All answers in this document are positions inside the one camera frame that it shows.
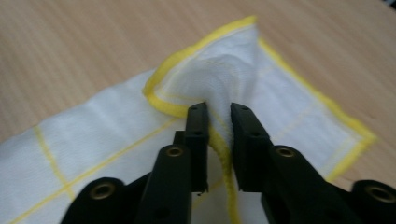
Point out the white cloth with yellow edge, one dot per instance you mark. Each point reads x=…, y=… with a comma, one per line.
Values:
x=102, y=130

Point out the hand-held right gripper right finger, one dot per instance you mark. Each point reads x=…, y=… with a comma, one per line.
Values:
x=280, y=177

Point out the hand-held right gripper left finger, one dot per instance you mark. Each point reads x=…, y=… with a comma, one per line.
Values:
x=177, y=174

